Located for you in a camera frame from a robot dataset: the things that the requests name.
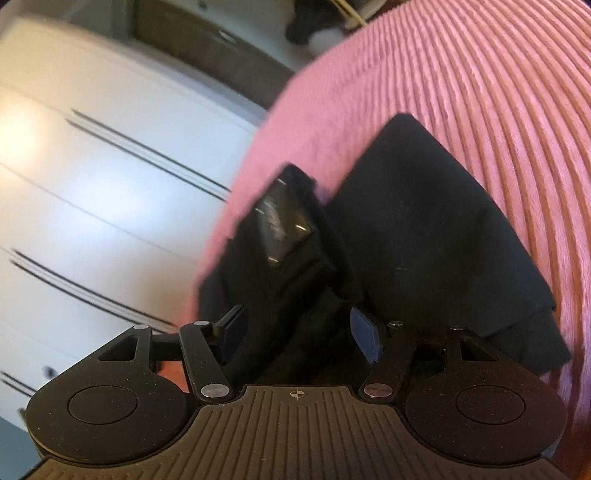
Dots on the white wardrobe with black lines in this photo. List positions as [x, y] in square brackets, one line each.
[114, 170]

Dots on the dark wooden door frame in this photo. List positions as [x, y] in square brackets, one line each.
[206, 47]

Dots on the pink ribbed bedspread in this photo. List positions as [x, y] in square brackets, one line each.
[504, 86]

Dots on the black pants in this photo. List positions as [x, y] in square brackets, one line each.
[409, 236]

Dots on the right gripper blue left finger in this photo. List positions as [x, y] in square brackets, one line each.
[228, 333]

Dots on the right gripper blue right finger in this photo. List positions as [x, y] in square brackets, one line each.
[366, 335]

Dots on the black clothing pile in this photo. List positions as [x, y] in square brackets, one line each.
[310, 17]

